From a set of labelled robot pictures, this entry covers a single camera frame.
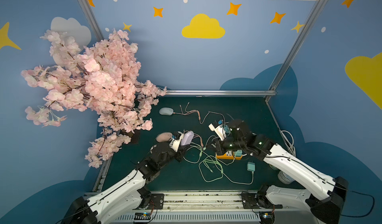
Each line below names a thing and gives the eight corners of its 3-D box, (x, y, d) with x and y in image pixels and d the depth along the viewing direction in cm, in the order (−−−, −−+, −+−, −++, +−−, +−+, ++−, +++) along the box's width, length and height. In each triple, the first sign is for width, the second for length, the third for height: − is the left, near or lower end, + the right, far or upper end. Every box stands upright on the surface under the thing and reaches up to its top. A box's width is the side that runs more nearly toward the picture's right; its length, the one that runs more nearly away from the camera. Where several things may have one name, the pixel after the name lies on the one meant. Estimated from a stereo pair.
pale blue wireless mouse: (158, 115, 111) (158, 113, 110) (160, 108, 115) (159, 107, 114) (173, 115, 112) (172, 113, 110) (173, 109, 115) (173, 107, 114)
